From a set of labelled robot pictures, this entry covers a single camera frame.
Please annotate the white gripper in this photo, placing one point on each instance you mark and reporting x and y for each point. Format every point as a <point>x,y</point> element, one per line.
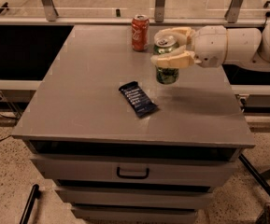
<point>209,46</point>

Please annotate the green soda can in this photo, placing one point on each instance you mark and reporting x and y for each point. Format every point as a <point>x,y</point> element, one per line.
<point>162,45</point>

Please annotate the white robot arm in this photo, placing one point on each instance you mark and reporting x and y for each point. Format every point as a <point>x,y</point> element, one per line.
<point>248,48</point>

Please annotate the red cola can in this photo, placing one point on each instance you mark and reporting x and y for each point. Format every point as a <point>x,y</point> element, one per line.
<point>140,28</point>

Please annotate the dark blue snack bar wrapper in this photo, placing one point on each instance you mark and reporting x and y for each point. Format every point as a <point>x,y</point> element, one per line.
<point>137,99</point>

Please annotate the grey drawer cabinet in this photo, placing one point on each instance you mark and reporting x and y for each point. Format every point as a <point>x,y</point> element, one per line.
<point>80,129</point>

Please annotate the black floor bar right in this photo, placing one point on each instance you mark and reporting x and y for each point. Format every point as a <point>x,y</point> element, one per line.
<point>258,177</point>

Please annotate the black floor bar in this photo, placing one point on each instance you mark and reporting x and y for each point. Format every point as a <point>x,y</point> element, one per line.
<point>33,196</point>
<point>258,177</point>

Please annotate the black floor bar left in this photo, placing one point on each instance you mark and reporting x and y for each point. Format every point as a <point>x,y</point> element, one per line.
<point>33,196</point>

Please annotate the metal railing post right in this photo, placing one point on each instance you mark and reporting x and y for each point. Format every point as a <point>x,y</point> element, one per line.
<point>232,13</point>

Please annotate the metal railing post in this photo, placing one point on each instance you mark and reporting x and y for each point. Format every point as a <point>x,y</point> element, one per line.
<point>50,10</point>
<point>232,13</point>
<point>159,10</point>

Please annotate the metal railing post middle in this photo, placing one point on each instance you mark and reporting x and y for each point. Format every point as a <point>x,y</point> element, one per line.
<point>159,10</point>

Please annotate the metal railing post left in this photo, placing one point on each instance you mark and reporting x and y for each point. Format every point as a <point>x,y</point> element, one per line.
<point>50,10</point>

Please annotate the black drawer handle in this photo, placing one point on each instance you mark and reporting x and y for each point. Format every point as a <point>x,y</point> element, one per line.
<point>132,174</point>

